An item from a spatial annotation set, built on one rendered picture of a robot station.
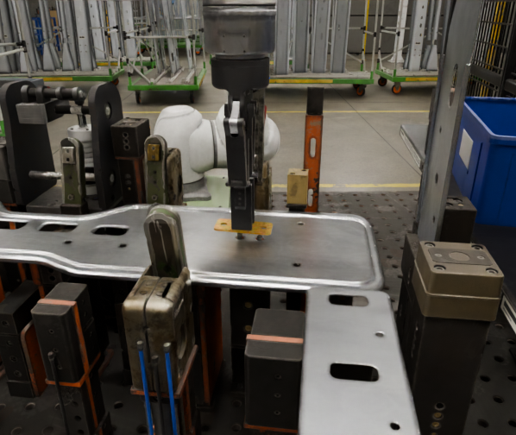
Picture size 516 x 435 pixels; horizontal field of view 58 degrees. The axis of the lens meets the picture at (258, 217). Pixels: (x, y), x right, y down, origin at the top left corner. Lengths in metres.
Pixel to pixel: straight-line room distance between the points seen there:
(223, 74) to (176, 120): 0.83
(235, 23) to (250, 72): 0.06
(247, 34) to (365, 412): 0.42
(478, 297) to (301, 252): 0.24
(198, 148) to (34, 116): 0.62
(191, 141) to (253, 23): 0.88
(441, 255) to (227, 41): 0.35
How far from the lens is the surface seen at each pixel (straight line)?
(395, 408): 0.46
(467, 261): 0.57
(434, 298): 0.56
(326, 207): 1.58
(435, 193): 0.66
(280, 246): 0.68
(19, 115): 0.96
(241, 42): 0.59
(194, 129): 1.44
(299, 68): 7.93
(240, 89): 0.60
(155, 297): 0.50
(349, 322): 0.54
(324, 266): 0.64
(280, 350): 0.53
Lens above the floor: 1.32
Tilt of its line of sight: 24 degrees down
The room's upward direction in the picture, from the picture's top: straight up
